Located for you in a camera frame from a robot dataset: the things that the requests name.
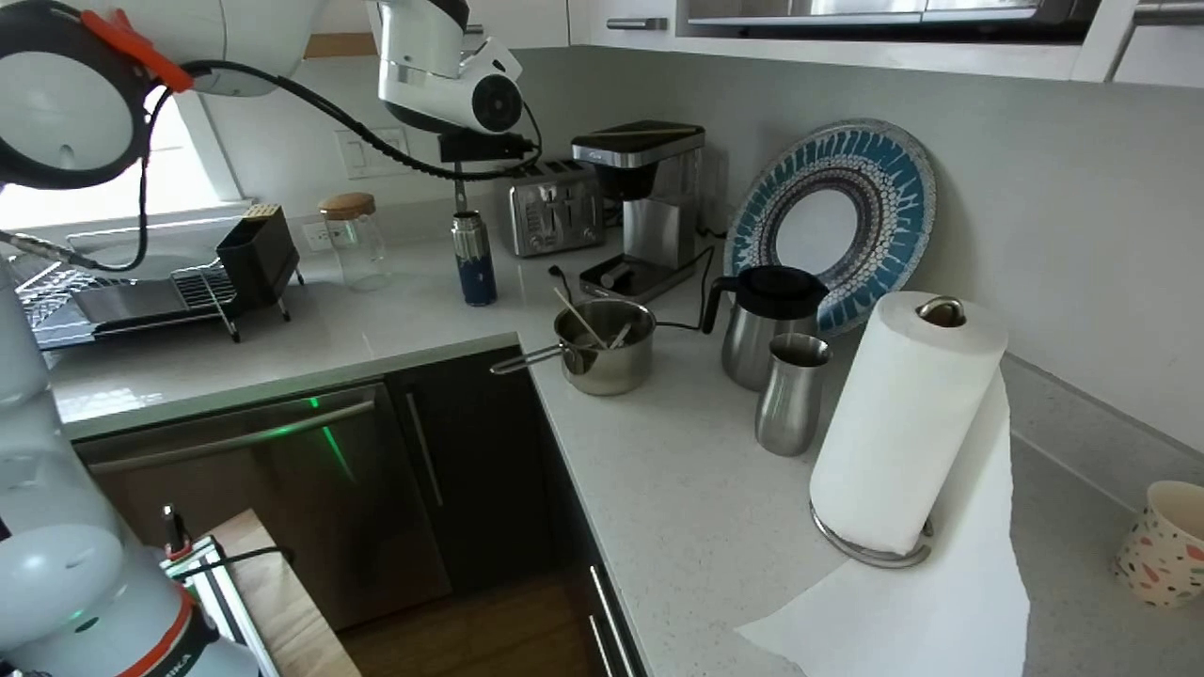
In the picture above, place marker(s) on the wooden board with items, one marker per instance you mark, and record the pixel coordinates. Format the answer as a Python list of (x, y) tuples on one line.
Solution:
[(249, 587)]

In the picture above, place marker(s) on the small steel cup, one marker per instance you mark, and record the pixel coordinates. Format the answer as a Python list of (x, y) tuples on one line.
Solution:
[(792, 398)]

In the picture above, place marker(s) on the glass jar with cork lid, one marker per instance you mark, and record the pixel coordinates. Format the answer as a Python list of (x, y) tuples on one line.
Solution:
[(351, 234)]

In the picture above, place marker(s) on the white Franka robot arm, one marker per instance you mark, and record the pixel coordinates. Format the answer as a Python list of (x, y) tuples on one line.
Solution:
[(79, 92)]

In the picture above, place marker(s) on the black dish rack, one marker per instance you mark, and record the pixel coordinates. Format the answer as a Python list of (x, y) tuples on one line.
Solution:
[(172, 287)]

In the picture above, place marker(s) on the stainless dishwasher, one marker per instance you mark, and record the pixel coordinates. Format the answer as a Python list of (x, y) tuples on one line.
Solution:
[(321, 472)]

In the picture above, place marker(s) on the white paper towel roll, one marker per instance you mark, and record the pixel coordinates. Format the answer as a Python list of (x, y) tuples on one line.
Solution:
[(916, 490)]

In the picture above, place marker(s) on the blue white decorative plate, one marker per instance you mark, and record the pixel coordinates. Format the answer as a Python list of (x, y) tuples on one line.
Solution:
[(853, 205)]

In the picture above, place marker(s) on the steel toaster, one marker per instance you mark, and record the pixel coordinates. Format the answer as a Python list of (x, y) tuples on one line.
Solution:
[(556, 208)]

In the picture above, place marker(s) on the dark lower cabinet drawers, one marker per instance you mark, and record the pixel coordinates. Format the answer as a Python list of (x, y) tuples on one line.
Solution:
[(497, 490)]

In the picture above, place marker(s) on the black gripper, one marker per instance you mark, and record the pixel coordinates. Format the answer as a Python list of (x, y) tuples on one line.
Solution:
[(484, 149)]

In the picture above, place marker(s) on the black steel coffee maker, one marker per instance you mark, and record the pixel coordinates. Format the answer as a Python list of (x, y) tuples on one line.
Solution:
[(654, 171)]

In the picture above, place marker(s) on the patterned paper cup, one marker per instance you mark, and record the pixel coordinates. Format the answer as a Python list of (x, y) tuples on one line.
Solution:
[(1165, 552)]

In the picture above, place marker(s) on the steel jug with black lid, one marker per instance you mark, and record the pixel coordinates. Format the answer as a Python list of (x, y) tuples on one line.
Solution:
[(766, 303)]

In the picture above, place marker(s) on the blue steel water bottle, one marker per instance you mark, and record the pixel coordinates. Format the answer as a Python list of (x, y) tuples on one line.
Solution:
[(472, 256)]

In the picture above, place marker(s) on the stainless steel microwave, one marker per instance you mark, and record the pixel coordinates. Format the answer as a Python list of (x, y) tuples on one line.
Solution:
[(898, 21)]

